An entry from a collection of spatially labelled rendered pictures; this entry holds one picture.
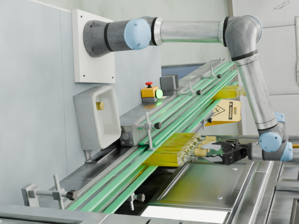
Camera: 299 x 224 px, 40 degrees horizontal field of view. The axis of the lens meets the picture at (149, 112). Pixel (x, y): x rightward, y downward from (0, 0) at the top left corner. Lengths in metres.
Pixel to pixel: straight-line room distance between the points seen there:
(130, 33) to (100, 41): 0.13
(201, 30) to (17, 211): 1.00
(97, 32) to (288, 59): 6.16
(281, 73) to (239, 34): 6.18
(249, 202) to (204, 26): 0.69
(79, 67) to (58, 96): 0.16
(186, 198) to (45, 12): 0.88
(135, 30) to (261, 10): 6.07
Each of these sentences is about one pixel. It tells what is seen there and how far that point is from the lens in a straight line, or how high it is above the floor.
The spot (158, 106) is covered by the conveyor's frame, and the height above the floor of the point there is 0.88.
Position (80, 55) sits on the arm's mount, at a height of 0.78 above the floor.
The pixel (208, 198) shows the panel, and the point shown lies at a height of 1.21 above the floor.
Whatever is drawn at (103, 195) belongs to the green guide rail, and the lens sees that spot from 1.40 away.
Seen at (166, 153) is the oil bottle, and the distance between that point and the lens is 1.74.
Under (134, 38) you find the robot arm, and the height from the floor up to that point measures 0.99.
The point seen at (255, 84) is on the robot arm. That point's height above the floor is 1.41.
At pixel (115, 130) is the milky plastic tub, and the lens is 1.75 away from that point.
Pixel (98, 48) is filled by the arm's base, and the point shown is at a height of 0.82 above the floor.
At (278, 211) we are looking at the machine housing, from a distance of 1.64.
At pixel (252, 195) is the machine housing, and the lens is 1.68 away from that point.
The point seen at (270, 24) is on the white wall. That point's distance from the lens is 7.55.
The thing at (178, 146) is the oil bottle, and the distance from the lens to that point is 1.79.
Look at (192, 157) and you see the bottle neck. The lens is 1.72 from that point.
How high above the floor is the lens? 1.66
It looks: 24 degrees down
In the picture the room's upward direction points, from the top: 89 degrees clockwise
